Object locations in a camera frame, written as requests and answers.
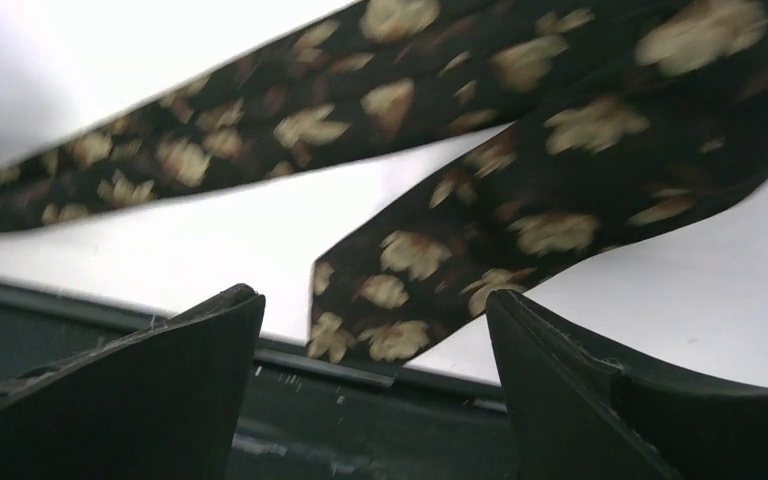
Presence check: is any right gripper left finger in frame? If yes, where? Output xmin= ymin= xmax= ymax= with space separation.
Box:
xmin=0 ymin=284 xmax=265 ymax=479

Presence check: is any black gold floral tie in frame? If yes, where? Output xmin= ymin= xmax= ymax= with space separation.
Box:
xmin=0 ymin=1 xmax=768 ymax=364

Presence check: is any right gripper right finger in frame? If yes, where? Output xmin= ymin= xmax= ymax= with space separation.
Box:
xmin=486 ymin=290 xmax=768 ymax=480

